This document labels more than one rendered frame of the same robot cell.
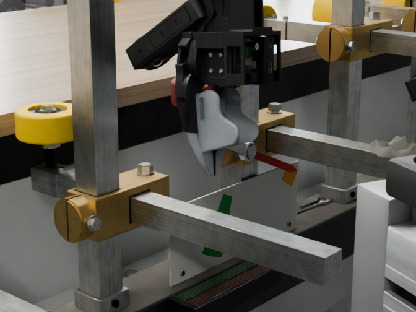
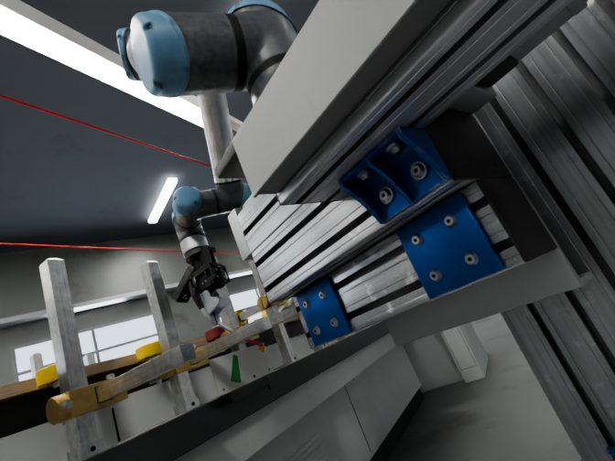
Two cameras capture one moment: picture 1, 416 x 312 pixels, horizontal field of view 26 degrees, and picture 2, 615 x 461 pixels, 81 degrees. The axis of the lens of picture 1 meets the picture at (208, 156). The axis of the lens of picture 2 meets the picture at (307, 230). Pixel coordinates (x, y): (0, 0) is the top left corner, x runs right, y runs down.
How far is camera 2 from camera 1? 0.45 m
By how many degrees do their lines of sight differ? 37
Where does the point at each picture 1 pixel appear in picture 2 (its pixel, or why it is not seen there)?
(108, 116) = (169, 321)
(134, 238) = not seen: hidden behind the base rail
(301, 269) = (255, 329)
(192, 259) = (226, 383)
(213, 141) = (210, 307)
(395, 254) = (242, 219)
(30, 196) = (151, 396)
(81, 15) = (150, 285)
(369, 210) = (231, 219)
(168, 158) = not seen: hidden behind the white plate
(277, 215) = (262, 365)
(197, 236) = (216, 348)
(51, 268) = not seen: hidden behind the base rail
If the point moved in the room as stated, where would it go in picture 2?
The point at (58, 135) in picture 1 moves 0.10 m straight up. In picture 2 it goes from (155, 349) to (146, 316)
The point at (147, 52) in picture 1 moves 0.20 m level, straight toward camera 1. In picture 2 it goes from (179, 292) to (170, 272)
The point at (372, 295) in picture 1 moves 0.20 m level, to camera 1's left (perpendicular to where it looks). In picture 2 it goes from (242, 242) to (120, 282)
